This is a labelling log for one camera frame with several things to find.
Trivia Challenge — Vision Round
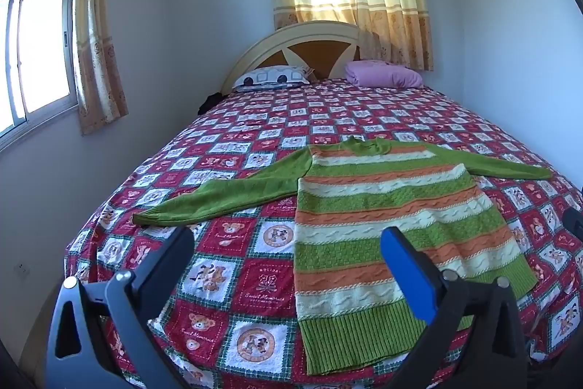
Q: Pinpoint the green orange striped knit sweater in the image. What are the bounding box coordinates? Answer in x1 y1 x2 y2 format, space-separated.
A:
132 137 553 376

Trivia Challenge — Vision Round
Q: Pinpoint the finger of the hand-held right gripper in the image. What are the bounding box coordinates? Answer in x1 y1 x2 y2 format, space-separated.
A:
564 207 583 245

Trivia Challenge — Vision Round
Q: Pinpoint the dark object beside bed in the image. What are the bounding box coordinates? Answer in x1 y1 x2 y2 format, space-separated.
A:
197 93 228 116

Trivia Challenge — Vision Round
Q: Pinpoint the white patterned pillow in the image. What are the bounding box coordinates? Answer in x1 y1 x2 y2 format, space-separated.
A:
232 65 313 93

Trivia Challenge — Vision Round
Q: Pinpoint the sliding glass window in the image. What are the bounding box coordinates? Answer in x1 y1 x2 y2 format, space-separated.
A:
0 0 85 150

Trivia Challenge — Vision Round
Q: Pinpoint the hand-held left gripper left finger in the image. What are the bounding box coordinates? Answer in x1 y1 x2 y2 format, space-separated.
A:
46 227 196 389

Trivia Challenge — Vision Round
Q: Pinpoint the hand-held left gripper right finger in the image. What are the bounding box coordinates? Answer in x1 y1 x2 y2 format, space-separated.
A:
380 226 529 389

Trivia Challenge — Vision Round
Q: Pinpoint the pink pillow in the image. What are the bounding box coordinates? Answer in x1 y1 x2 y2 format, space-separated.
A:
345 60 424 89

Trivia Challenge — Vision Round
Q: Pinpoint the red checkered printed bed blanket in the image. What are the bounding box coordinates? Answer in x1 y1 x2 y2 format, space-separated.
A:
64 78 583 389

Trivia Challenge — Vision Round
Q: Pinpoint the cream and brown headboard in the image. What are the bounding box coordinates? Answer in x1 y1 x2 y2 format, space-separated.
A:
220 21 363 94

